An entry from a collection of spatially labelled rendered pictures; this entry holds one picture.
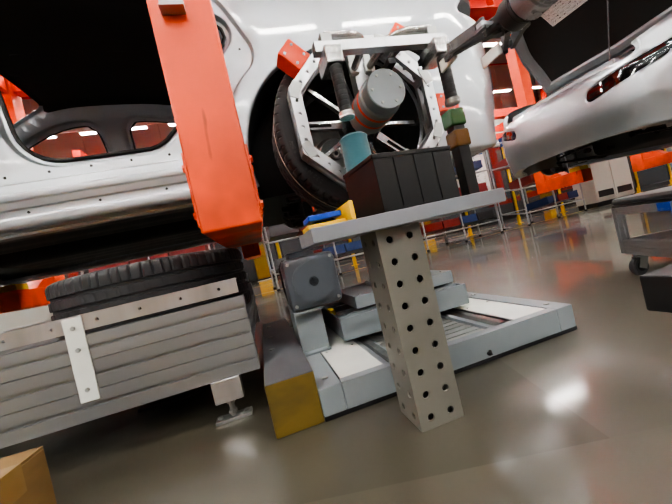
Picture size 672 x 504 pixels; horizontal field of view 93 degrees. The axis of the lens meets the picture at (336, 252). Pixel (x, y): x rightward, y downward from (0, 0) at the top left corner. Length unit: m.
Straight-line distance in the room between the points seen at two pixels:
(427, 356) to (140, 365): 0.74
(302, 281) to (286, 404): 0.38
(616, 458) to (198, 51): 1.20
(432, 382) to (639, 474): 0.31
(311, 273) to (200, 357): 0.40
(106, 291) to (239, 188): 0.51
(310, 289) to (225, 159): 0.46
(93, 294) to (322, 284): 0.68
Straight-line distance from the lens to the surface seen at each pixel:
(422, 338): 0.70
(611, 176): 9.49
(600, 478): 0.67
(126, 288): 1.13
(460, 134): 0.83
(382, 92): 1.10
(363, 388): 0.87
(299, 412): 0.85
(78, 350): 1.06
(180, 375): 1.02
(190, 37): 1.08
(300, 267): 1.03
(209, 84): 1.01
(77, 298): 1.21
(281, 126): 1.22
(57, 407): 1.13
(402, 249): 0.67
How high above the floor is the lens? 0.40
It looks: level
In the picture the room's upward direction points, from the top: 13 degrees counter-clockwise
